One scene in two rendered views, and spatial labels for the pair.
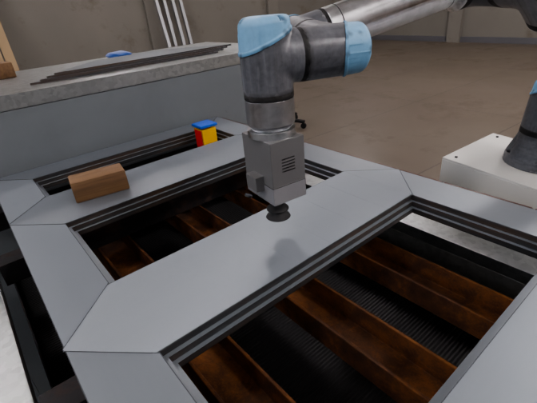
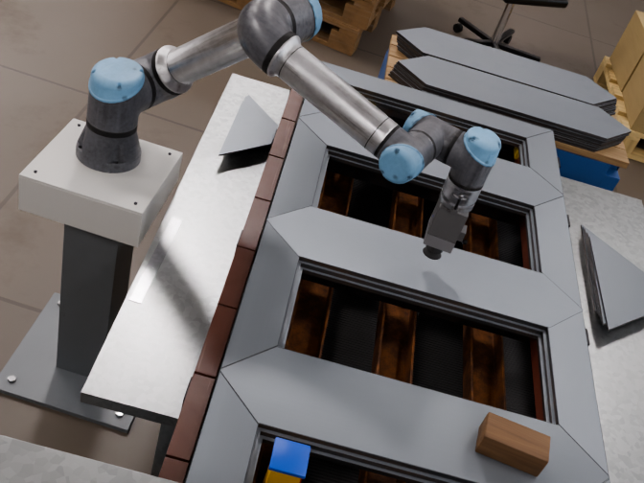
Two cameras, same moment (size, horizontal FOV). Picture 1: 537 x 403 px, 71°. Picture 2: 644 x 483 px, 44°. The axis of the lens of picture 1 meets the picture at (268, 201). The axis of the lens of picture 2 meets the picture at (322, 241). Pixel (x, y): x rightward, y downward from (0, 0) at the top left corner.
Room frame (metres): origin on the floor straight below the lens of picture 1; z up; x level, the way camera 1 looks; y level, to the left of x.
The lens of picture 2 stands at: (1.88, 0.56, 1.98)
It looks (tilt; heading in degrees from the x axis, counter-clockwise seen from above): 40 degrees down; 213
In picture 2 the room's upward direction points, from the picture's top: 19 degrees clockwise
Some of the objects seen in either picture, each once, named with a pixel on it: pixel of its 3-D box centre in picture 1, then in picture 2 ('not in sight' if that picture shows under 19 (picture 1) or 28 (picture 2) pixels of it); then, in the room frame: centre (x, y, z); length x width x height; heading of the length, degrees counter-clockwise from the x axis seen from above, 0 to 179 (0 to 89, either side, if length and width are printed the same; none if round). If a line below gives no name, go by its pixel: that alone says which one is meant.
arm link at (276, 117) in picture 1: (268, 112); (461, 189); (0.58, -0.01, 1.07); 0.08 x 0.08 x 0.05
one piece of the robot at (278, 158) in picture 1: (267, 161); (453, 219); (0.57, 0.00, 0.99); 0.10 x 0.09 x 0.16; 121
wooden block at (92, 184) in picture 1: (99, 181); (513, 444); (0.83, 0.40, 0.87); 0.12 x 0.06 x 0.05; 119
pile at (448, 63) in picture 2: not in sight; (508, 87); (-0.39, -0.44, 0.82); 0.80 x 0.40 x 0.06; 127
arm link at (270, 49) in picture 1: (268, 57); (473, 157); (0.57, -0.02, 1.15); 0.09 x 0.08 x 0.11; 105
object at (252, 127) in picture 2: not in sight; (254, 128); (0.43, -0.74, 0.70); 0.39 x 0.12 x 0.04; 37
